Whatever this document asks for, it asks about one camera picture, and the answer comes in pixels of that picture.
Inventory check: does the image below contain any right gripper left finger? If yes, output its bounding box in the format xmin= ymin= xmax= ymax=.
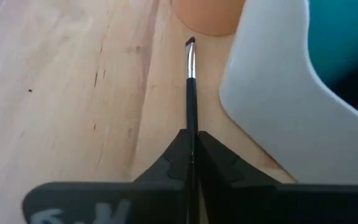
xmin=22 ymin=129 xmax=196 ymax=224

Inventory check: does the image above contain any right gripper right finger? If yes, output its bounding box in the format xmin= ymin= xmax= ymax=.
xmin=197 ymin=130 xmax=358 ymax=224

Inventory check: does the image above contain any black paintbrush silver ferrule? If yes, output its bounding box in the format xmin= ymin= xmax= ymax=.
xmin=185 ymin=36 xmax=200 ymax=224

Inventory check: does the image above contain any white plastic caddy bin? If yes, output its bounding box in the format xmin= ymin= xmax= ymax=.
xmin=218 ymin=0 xmax=358 ymax=186

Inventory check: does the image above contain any large turquoise paint bottle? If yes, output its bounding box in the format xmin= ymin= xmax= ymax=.
xmin=308 ymin=0 xmax=358 ymax=90

